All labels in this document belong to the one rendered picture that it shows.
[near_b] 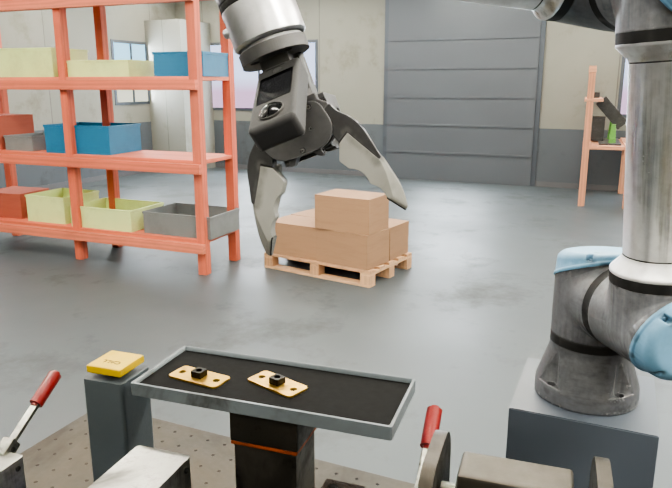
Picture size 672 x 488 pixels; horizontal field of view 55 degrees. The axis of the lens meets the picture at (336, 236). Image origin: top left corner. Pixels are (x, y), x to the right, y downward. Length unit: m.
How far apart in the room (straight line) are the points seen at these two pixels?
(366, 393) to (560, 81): 9.80
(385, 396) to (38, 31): 10.15
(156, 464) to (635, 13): 0.77
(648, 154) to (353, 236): 4.35
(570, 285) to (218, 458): 0.98
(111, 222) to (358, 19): 6.59
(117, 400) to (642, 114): 0.80
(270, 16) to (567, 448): 0.72
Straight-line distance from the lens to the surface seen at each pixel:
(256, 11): 0.65
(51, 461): 1.74
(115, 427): 1.05
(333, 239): 5.21
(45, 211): 6.62
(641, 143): 0.84
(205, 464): 1.63
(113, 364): 1.03
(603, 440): 1.02
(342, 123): 0.63
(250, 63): 0.66
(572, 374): 1.02
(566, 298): 0.99
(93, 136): 6.08
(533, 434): 1.03
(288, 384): 0.91
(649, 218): 0.85
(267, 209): 0.65
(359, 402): 0.87
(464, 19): 10.78
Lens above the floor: 1.56
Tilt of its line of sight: 13 degrees down
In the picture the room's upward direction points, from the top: straight up
